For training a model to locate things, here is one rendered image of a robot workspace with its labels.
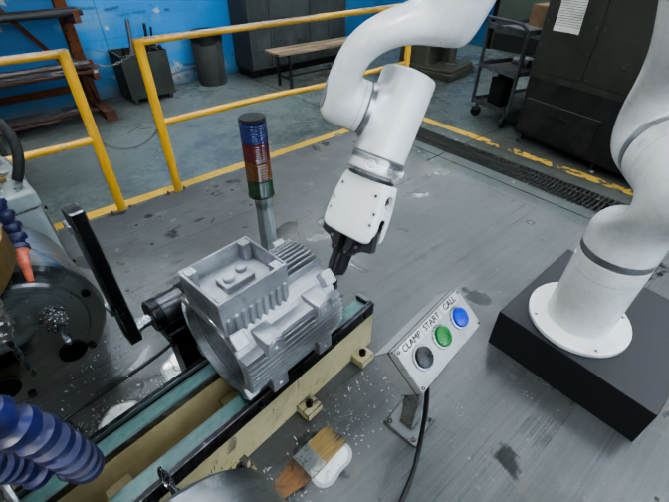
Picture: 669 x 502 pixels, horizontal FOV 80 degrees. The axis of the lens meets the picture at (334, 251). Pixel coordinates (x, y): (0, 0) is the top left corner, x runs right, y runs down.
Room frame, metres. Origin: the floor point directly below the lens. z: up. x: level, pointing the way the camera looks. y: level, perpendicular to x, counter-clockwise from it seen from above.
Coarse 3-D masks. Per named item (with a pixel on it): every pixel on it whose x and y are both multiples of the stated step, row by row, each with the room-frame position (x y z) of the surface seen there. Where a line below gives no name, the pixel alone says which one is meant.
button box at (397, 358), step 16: (432, 304) 0.44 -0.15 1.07; (448, 304) 0.43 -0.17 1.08; (464, 304) 0.44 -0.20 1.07; (416, 320) 0.41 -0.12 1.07; (432, 320) 0.40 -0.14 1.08; (448, 320) 0.41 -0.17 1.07; (400, 336) 0.38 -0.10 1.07; (416, 336) 0.37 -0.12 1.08; (432, 336) 0.37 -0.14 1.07; (464, 336) 0.39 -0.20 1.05; (384, 352) 0.35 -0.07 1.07; (400, 352) 0.34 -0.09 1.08; (432, 352) 0.35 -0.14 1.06; (448, 352) 0.36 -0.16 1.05; (384, 368) 0.34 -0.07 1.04; (400, 368) 0.33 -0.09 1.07; (416, 368) 0.33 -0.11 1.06; (432, 368) 0.33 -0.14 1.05; (400, 384) 0.32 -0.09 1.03; (416, 384) 0.31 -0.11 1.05
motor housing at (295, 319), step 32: (288, 256) 0.51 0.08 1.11; (320, 288) 0.48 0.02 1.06; (192, 320) 0.45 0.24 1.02; (256, 320) 0.40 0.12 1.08; (288, 320) 0.41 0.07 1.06; (320, 320) 0.44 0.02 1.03; (224, 352) 0.44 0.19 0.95; (256, 352) 0.36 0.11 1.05; (288, 352) 0.39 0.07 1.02; (256, 384) 0.34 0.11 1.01
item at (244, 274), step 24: (240, 240) 0.51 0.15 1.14; (192, 264) 0.45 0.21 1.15; (216, 264) 0.47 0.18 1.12; (240, 264) 0.46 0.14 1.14; (264, 264) 0.48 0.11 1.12; (192, 288) 0.41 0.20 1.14; (216, 288) 0.43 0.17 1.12; (240, 288) 0.43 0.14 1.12; (264, 288) 0.42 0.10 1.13; (288, 288) 0.45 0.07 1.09; (216, 312) 0.37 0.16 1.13; (240, 312) 0.38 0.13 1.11; (264, 312) 0.41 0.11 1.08
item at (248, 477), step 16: (208, 480) 0.15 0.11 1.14; (224, 480) 0.16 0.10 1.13; (240, 480) 0.16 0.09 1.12; (256, 480) 0.17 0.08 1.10; (176, 496) 0.13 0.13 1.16; (192, 496) 0.14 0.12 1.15; (208, 496) 0.14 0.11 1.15; (224, 496) 0.14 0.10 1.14; (240, 496) 0.14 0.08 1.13; (256, 496) 0.15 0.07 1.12; (272, 496) 0.16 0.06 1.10
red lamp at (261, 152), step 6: (246, 144) 0.82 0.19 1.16; (264, 144) 0.83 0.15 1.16; (246, 150) 0.83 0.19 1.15; (252, 150) 0.82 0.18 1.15; (258, 150) 0.82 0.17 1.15; (264, 150) 0.83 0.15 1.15; (246, 156) 0.83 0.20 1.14; (252, 156) 0.82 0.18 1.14; (258, 156) 0.82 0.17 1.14; (264, 156) 0.83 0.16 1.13; (252, 162) 0.82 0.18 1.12; (258, 162) 0.82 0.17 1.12; (264, 162) 0.83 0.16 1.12
